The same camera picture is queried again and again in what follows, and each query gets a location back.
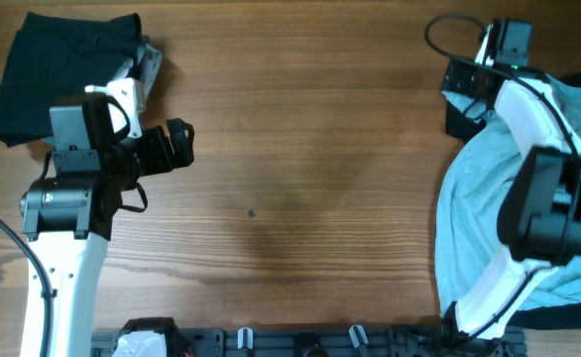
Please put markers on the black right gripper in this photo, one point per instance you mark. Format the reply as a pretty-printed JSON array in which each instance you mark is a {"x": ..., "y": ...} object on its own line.
[{"x": 459, "y": 76}]

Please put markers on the folded black garment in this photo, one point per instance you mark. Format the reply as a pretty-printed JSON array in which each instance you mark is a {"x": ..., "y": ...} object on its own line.
[{"x": 51, "y": 58}]

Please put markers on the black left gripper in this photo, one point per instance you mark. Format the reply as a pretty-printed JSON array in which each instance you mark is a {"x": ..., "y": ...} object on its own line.
[{"x": 163, "y": 160}]

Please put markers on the light blue polo shirt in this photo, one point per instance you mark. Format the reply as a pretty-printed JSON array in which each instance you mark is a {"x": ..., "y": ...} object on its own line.
[{"x": 474, "y": 198}]

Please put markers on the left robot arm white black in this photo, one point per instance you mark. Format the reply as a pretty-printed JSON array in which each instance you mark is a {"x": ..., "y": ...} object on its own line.
[{"x": 101, "y": 151}]

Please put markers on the white clip left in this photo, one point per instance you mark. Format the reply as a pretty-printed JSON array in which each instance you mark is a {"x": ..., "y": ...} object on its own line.
[{"x": 245, "y": 338}]

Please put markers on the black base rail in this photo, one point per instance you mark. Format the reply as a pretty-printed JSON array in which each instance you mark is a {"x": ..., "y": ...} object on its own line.
[{"x": 159, "y": 336}]

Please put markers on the white clip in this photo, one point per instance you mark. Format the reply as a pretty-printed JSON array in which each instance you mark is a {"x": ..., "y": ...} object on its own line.
[
  {"x": 358, "y": 336},
  {"x": 245, "y": 338}
]

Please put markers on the folded grey garment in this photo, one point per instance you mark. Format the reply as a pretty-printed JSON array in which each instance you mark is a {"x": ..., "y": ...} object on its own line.
[{"x": 150, "y": 65}]

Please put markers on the white clip right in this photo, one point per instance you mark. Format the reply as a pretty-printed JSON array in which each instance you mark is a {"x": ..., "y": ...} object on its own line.
[{"x": 358, "y": 336}]

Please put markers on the black garment on right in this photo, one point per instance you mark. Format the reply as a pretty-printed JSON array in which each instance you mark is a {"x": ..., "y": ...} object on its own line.
[{"x": 461, "y": 124}]

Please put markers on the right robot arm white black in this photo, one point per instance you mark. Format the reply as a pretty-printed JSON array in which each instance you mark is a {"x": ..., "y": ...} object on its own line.
[{"x": 539, "y": 221}]

